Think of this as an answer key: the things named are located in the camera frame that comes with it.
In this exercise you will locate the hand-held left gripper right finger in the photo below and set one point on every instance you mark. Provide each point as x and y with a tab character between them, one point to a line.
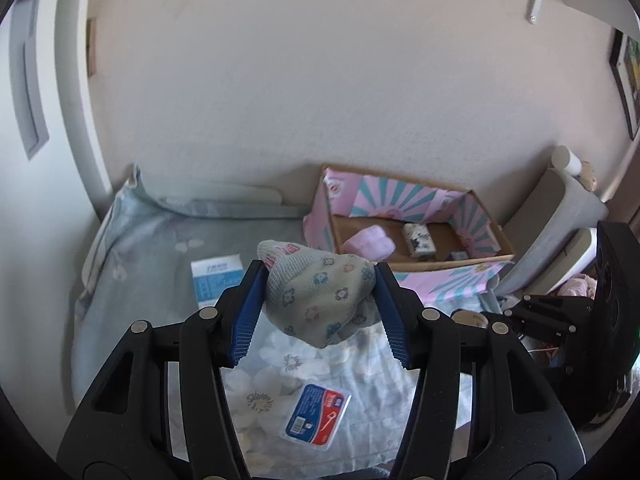
392	315

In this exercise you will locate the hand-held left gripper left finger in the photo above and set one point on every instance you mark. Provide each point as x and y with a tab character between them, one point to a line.
247	310

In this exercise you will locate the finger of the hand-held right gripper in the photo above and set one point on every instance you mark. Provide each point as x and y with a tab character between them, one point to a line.
545	317

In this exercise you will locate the flower patterned knit sock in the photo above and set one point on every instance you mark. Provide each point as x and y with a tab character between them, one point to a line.
315	290

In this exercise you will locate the pink fluffy towel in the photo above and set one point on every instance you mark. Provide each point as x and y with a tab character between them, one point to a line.
367	242

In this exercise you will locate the floral tissue packet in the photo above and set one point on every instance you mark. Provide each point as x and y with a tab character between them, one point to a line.
417	240

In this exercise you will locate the small blue box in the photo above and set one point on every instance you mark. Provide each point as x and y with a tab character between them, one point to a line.
457	256

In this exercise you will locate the pink printed cardboard box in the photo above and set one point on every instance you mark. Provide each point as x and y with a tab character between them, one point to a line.
440	237

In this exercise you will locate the white blue paper box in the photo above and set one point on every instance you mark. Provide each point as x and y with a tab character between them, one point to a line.
215	280

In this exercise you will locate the pink blanket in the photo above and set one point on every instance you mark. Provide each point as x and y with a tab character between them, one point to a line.
577	286

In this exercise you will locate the white cushion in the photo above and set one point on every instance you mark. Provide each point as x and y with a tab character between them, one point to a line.
575	260

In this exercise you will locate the grey cushion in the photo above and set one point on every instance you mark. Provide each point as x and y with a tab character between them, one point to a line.
550	225

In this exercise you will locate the floral bed sheet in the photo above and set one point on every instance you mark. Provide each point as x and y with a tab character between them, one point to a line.
150	270

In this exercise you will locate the grey flat pillow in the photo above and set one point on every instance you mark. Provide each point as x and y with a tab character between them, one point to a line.
225	200

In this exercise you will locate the blue red floss pick pack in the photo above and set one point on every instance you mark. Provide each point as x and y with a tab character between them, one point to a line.
315	417

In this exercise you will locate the beige plush toy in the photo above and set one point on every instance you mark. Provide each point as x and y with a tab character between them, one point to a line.
589	177

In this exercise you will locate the white cylinder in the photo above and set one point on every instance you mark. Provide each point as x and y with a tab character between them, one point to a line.
566	160

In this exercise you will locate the white wardrobe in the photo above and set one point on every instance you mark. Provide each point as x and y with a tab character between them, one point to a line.
30	220

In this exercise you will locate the dark picture frame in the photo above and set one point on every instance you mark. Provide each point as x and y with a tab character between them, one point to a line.
627	85

